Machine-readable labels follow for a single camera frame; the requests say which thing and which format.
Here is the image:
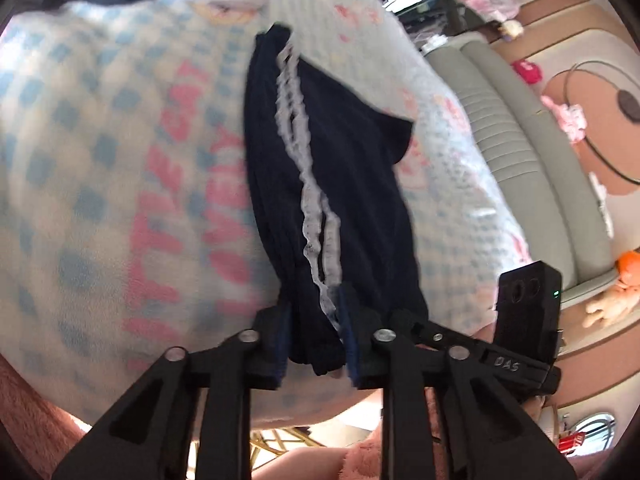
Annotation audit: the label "pink frilly cloth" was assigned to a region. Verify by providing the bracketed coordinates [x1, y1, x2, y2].
[442, 0, 523, 23]

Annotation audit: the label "orange plush toy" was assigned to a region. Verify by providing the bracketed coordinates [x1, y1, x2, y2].
[614, 249, 640, 291]

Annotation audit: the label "pink fuzzy cloth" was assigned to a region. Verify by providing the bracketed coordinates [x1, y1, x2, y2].
[0, 355, 616, 480]

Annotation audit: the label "navy white-striped pants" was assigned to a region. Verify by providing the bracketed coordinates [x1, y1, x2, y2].
[242, 22, 430, 377]

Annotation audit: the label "red packet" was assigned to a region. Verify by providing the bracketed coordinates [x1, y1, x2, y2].
[559, 432, 585, 456]

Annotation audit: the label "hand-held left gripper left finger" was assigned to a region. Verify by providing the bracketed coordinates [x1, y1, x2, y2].
[51, 305, 293, 480]

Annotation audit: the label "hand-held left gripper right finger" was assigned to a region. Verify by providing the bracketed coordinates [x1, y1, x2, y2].
[337, 282, 578, 480]

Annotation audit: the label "black cable with round disc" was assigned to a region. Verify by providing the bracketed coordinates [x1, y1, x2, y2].
[562, 60, 640, 186]

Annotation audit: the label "pink ruffled cloth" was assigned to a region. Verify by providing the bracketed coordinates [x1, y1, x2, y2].
[542, 95, 588, 143]

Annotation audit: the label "beige doll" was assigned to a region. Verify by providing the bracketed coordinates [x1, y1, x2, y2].
[584, 285, 638, 328]

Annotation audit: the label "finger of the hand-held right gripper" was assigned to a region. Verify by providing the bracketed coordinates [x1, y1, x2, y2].
[392, 310, 483, 361]

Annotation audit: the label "red plush toy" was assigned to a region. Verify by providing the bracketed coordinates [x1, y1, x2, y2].
[511, 59, 543, 85]

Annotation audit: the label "blue checked printed blanket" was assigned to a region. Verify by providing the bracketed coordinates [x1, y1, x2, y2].
[0, 0, 533, 431]

